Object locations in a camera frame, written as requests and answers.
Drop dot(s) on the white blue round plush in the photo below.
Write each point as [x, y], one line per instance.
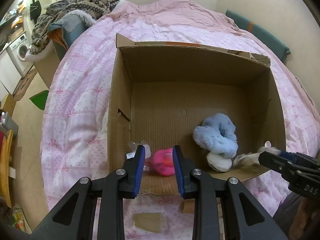
[219, 163]

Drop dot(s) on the light blue fluffy sock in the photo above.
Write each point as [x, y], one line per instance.
[217, 135]

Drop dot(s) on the teal cushion with orange stripe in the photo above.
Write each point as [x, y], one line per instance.
[279, 49]

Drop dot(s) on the clear bag of small toys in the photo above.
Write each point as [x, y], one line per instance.
[139, 147]

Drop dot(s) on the patterned knit blanket pile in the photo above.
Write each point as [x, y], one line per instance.
[88, 10]

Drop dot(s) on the green plastic bin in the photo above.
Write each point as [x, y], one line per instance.
[39, 99]

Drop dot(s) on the white washing machine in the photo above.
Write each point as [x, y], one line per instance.
[17, 51]

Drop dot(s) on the teal fur-trimmed jacket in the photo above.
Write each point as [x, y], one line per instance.
[66, 30]

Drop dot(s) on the open cardboard box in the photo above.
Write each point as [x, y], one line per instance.
[162, 90]

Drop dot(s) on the person's right hand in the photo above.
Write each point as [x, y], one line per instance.
[306, 214]

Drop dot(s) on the pink patterned quilt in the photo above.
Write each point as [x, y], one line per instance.
[86, 198]

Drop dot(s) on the tan squishy block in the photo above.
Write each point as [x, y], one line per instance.
[152, 222]

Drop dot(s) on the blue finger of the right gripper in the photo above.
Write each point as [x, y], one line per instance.
[272, 161]
[290, 156]

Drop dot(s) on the yellow wooden chair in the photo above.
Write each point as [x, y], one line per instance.
[6, 141]

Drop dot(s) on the brown door mat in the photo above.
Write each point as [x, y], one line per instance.
[23, 84]

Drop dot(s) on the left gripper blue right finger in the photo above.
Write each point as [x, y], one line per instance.
[178, 161]

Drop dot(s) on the grey trash bin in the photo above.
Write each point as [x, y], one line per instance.
[8, 124]

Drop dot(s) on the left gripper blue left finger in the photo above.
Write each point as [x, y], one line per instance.
[137, 172]

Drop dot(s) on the pink rubber duck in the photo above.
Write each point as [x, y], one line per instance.
[161, 162]

